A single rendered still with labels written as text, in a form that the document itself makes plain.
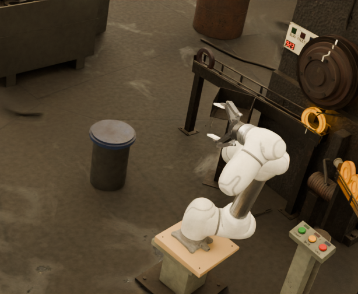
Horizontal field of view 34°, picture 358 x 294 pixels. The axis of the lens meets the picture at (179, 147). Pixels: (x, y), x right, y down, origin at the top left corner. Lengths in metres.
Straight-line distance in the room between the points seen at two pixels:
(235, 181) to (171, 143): 2.63
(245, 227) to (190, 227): 0.30
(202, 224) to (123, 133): 1.10
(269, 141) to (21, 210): 2.23
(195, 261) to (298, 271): 0.59
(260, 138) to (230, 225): 1.08
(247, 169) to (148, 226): 1.89
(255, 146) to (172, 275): 1.49
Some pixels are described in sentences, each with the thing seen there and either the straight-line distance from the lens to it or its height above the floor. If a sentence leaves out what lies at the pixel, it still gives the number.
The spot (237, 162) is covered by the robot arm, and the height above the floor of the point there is 1.44.
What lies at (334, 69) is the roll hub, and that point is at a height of 1.21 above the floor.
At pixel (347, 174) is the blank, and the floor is 0.68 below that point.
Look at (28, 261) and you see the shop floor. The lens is 3.73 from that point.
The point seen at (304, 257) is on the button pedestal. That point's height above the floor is 0.49.
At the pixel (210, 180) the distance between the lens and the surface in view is 4.49.
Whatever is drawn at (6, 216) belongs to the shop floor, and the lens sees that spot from 4.02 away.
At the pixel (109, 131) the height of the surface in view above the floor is 0.43.
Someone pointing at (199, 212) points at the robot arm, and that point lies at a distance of 3.21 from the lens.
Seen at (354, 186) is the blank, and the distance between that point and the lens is 3.65.
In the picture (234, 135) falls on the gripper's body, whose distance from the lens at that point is 2.37.
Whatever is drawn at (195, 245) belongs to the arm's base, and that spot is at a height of 0.40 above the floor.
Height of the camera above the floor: 2.71
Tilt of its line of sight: 34 degrees down
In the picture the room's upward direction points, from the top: 11 degrees clockwise
